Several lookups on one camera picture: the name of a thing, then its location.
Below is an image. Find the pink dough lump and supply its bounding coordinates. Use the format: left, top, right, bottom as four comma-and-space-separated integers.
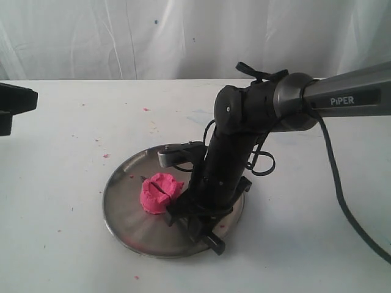
140, 173, 184, 215

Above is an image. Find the round stainless steel plate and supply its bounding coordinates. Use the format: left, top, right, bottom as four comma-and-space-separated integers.
103, 143, 246, 259

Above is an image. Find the black knife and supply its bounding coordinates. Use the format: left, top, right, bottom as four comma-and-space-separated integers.
140, 175, 225, 255

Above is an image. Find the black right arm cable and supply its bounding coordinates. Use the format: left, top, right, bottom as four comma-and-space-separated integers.
203, 115, 391, 266

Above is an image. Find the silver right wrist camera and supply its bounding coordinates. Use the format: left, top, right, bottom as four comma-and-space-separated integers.
158, 142, 206, 168

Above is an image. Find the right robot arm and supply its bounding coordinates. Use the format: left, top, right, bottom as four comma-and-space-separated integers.
159, 62, 390, 250

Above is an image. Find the white backdrop curtain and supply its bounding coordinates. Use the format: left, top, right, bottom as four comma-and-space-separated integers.
1, 1, 390, 80

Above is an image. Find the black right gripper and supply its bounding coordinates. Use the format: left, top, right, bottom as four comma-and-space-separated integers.
166, 128, 254, 243

